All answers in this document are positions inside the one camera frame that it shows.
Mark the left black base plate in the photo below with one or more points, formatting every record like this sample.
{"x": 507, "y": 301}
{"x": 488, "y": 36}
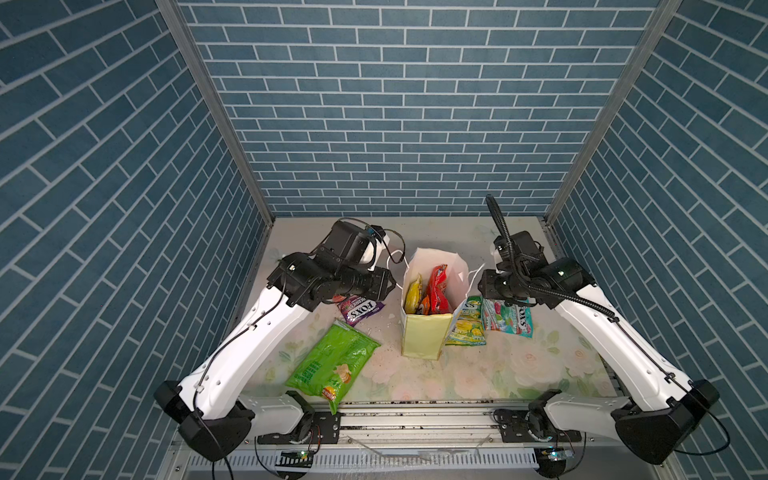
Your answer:
{"x": 320, "y": 427}

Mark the aluminium mounting rail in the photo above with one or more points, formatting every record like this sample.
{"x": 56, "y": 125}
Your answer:
{"x": 487, "y": 440}

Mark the bright green snack packet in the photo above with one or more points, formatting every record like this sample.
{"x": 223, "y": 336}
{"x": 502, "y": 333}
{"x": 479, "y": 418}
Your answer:
{"x": 334, "y": 363}

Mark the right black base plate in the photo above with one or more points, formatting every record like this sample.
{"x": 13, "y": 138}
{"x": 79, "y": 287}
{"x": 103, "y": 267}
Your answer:
{"x": 520, "y": 426}

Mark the purple Fox's candy bag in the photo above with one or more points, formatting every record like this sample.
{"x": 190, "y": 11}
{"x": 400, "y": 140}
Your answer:
{"x": 355, "y": 309}

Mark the red snack packet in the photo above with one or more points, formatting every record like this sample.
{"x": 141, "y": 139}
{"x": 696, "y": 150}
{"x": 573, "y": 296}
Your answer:
{"x": 436, "y": 291}

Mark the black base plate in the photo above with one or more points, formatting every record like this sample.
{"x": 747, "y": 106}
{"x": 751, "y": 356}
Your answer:
{"x": 520, "y": 426}
{"x": 320, "y": 427}

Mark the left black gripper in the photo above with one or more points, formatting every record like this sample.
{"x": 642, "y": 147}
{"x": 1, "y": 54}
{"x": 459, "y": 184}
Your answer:
{"x": 381, "y": 277}

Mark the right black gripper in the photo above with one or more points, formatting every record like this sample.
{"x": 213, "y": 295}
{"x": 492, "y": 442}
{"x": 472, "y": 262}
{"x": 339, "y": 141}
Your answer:
{"x": 485, "y": 286}

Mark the floral table mat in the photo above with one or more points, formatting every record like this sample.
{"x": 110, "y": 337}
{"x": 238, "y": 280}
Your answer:
{"x": 508, "y": 367}

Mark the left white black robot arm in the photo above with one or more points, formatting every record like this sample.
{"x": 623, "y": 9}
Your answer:
{"x": 212, "y": 418}

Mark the teal Fox's candy bag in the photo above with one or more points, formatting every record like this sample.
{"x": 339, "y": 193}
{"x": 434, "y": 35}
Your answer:
{"x": 497, "y": 316}

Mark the green yellow lemon candy bag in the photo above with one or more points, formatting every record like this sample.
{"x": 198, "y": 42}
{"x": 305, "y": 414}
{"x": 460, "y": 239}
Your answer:
{"x": 468, "y": 329}

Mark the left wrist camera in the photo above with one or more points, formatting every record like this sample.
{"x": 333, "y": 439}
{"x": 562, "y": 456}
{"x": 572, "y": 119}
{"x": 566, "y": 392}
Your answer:
{"x": 377, "y": 248}

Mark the orange yellow snack packet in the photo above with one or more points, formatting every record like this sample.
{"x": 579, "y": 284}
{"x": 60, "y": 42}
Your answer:
{"x": 424, "y": 307}

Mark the white green paper bag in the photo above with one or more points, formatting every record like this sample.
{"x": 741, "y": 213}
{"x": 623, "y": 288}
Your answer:
{"x": 423, "y": 337}

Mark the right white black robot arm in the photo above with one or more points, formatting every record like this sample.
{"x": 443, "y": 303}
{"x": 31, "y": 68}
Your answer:
{"x": 661, "y": 406}

